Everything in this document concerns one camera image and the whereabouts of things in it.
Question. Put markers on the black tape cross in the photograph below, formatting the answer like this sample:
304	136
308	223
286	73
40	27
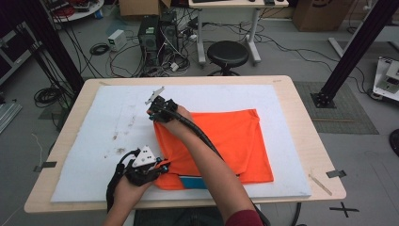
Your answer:
344	209

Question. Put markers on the white metal device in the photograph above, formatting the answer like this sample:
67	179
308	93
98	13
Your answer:
387	78

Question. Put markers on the person's left hand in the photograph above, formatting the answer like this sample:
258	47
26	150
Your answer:
128	191

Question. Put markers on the white power adapter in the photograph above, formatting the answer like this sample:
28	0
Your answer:
174	67

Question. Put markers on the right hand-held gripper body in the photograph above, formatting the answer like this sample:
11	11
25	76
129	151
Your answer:
164	108

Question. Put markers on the grey floor mat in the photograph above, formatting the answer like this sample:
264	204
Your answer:
345	113

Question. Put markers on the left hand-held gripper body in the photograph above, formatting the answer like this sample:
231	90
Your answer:
142	166

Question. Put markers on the large cardboard box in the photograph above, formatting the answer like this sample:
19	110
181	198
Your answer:
323	14

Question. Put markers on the small white box device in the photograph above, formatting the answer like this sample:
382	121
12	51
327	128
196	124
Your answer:
117	39

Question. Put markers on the black round stool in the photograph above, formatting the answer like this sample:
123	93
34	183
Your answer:
228	53

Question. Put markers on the silver metal profile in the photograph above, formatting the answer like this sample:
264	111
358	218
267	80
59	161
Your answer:
7	114

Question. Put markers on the person's right hand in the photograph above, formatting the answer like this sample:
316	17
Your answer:
178	125

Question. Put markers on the thin wooden stick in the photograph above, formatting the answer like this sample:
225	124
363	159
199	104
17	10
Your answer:
320	185

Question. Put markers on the small cardboard box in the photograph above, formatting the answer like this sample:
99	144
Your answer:
141	7

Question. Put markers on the orange polo shirt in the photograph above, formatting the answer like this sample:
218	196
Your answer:
229	141

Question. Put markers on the black computer tower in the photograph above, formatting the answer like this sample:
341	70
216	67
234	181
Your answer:
148	37

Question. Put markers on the grey tape strip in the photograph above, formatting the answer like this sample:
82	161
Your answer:
45	165
336	173

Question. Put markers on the white foam mat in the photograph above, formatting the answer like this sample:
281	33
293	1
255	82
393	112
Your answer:
103	125

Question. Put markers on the white desk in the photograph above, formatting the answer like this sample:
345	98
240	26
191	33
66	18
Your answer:
238	3

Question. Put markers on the round white table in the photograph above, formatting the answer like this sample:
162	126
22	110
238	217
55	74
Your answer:
78	12

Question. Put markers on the black aluminium frame post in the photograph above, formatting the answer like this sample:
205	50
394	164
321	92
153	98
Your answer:
354	50
53	40

